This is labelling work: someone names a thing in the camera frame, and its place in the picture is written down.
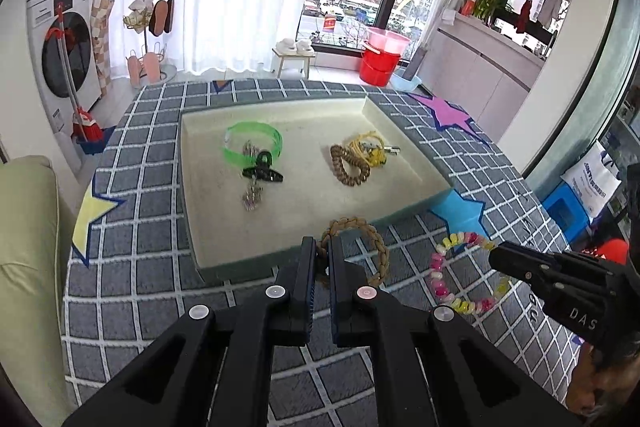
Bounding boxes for pink slippers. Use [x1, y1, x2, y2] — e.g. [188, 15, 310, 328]
[127, 49, 167, 90]

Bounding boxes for white slipper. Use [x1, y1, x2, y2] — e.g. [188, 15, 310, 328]
[125, 0, 155, 28]

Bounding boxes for grey grid printed blanket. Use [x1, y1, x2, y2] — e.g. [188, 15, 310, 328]
[60, 77, 591, 427]

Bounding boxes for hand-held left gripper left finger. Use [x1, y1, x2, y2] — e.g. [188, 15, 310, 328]
[62, 236, 318, 427]

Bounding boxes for red bucket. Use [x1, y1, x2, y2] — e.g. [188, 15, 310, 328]
[359, 42, 403, 88]

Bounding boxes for white counter cabinet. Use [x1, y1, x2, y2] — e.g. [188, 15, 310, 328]
[417, 12, 547, 158]

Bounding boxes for small white stool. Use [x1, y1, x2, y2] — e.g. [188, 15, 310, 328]
[271, 48, 317, 80]

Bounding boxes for red hanging garment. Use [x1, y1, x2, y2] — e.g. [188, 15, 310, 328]
[515, 0, 532, 34]

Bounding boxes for white printed bag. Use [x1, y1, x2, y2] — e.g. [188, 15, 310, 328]
[560, 142, 623, 219]

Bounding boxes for brown slippers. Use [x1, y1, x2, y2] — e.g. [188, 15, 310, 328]
[148, 0, 176, 36]

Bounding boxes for green plastic bangle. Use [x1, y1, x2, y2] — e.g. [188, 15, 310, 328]
[222, 121, 283, 170]

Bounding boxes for white shoes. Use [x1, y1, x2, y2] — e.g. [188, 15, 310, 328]
[276, 38, 315, 56]

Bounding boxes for cream sofa cushion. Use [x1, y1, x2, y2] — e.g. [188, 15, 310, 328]
[0, 155, 77, 427]

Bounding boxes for gold shoe rack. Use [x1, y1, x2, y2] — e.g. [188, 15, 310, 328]
[122, 0, 177, 86]

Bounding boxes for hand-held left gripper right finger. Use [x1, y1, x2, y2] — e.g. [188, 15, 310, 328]
[327, 237, 583, 427]

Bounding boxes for brown wooden bead bracelet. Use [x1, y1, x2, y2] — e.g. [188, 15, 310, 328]
[330, 143, 373, 188]

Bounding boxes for blue plastic stool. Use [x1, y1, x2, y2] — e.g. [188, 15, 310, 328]
[542, 184, 594, 241]

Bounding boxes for checkered board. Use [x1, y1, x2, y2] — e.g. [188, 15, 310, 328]
[90, 0, 114, 101]

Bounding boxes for green jewelry tray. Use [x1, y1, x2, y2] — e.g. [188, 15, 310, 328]
[177, 94, 453, 283]

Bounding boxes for yellow cord bracelet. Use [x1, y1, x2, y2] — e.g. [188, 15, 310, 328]
[347, 132, 388, 168]

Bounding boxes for pastel bead bracelet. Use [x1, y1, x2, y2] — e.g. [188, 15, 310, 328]
[429, 231, 512, 315]

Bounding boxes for white washing machine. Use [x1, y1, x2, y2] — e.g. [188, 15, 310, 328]
[27, 0, 109, 160]

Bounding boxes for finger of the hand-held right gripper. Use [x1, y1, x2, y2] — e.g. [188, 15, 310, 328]
[489, 241, 563, 290]

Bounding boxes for black hair claw clip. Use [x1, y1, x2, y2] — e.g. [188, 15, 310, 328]
[241, 150, 284, 184]

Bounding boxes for tan braided rope bracelet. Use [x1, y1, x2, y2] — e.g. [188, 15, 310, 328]
[320, 217, 391, 290]

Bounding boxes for person's right hand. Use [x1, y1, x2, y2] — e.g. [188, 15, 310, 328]
[567, 338, 640, 413]

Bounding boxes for light blue basin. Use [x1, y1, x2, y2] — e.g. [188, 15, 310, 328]
[390, 69, 422, 94]

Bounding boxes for red mop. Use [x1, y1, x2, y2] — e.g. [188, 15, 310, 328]
[47, 2, 106, 158]

